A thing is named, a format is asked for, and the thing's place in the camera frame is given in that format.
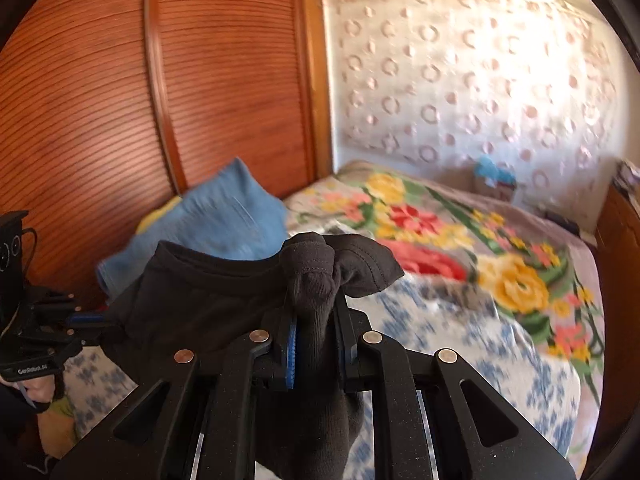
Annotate blue floral white bedsheet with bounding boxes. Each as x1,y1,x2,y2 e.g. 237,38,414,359
62,278,584,480

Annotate pink circle-pattern curtain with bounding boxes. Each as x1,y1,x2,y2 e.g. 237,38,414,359
325,0,618,219

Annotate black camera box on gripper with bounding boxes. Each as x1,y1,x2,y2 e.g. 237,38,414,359
0,210,28,330

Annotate folded blue jeans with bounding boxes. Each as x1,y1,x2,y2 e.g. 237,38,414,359
96,158,288,299

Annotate black pants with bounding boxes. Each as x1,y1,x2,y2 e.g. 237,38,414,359
101,232,404,479

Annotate person's left hand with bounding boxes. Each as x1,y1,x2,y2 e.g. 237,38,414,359
14,374,65,414

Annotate wooden side cabinet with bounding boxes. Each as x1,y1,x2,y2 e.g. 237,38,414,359
584,183,639,477

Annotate teal item on box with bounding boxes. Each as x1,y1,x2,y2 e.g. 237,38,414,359
473,156,518,203

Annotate yellow plush toy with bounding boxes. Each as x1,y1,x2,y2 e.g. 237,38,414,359
134,195,182,235

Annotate colourful floral blanket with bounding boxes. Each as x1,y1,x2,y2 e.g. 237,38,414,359
285,162,605,469

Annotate wooden slatted wardrobe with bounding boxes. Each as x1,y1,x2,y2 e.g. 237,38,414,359
1,0,332,307

